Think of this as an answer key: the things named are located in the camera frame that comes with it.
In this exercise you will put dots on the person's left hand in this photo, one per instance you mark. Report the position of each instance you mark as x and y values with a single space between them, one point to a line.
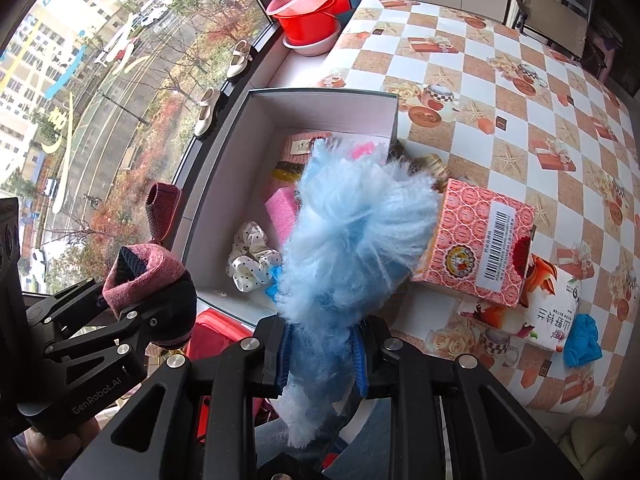
55 442

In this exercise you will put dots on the checkered printed tablecloth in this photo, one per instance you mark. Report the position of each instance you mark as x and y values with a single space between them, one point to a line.
505 125

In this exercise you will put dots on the white plastic basin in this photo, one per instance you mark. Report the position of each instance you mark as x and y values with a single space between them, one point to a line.
315 47

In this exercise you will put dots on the red plastic bucket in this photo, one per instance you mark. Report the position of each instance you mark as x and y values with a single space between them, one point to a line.
310 27

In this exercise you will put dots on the grey-green cardboard box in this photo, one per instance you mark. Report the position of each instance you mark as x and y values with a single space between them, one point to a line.
325 115

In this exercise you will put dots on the folding chair brown seat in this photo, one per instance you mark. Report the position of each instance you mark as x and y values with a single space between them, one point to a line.
555 15

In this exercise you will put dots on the blue cloth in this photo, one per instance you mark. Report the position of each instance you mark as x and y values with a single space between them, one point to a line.
582 340

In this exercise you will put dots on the fox print tissue pack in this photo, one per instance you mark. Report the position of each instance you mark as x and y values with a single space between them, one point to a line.
545 315

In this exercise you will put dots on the light blue fluffy fabric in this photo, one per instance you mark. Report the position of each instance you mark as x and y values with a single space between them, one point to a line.
350 240

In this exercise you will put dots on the pink foam sponge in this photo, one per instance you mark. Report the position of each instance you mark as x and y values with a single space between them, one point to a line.
281 215

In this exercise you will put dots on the maroon and black sock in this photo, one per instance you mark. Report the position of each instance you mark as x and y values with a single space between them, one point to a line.
162 205
145 272

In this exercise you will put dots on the red plastic container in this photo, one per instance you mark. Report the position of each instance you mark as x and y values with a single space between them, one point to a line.
215 330

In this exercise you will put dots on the beige leather sofa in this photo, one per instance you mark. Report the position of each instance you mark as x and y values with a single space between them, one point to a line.
600 452

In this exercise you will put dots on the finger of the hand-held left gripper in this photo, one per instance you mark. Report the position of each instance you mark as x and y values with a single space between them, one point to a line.
70 307
100 337

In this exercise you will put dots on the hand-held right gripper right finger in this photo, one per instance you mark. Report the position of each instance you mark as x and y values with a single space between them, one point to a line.
359 365

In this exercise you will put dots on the pink patterned carton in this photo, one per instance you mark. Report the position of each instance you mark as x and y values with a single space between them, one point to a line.
465 240

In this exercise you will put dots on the leopard print scrunchie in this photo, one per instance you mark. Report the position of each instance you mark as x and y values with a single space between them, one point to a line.
431 165

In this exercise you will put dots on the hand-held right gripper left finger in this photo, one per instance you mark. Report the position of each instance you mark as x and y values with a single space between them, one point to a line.
281 360

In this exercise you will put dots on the white polka dot scrunchie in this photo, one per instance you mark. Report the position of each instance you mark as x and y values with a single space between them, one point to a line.
252 260

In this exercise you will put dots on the pink fuzzy sock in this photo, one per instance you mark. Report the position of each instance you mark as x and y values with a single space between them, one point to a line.
364 150

